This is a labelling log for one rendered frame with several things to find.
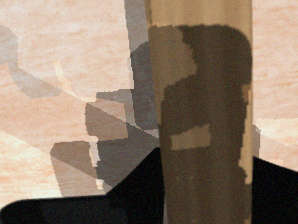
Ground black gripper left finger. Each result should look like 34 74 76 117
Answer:
0 147 165 224

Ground light brown wooden board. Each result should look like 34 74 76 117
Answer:
144 0 254 224

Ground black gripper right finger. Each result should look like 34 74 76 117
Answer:
251 155 298 224

